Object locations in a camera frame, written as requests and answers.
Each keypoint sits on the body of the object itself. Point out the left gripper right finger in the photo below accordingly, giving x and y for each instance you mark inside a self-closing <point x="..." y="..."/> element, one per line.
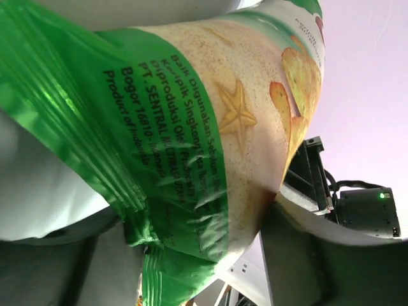
<point x="312" y="261"/>

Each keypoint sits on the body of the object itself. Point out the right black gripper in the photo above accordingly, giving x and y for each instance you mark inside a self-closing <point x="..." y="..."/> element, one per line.
<point x="354" y="204"/>

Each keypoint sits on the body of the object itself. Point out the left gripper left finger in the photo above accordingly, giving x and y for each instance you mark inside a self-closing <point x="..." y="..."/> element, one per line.
<point x="101" y="269"/>

